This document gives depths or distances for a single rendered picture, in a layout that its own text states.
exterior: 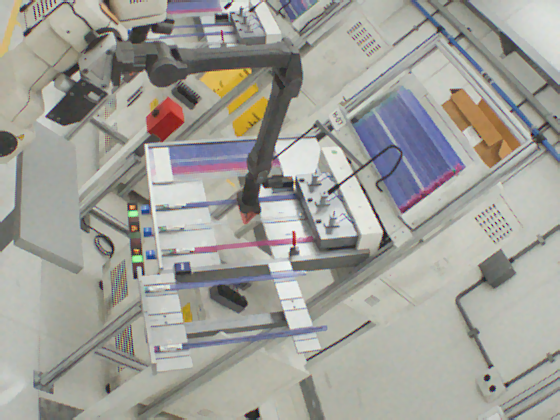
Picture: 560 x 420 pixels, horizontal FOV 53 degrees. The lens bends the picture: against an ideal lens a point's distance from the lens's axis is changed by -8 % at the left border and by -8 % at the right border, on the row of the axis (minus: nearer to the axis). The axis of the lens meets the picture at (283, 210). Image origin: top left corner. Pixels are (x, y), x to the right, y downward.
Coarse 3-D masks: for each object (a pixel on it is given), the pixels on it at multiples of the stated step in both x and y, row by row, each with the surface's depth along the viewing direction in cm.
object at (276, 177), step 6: (276, 168) 202; (252, 174) 197; (258, 174) 193; (264, 174) 194; (270, 174) 199; (276, 174) 200; (282, 174) 201; (258, 180) 195; (264, 180) 196; (270, 180) 201; (276, 180) 202; (282, 180) 203; (264, 186) 204; (270, 186) 202; (276, 186) 203
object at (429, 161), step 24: (408, 96) 224; (360, 120) 235; (384, 120) 227; (408, 120) 219; (432, 120) 215; (384, 144) 221; (408, 144) 213; (432, 144) 206; (384, 168) 215; (408, 168) 208; (432, 168) 201; (456, 168) 195; (408, 192) 203; (432, 192) 199
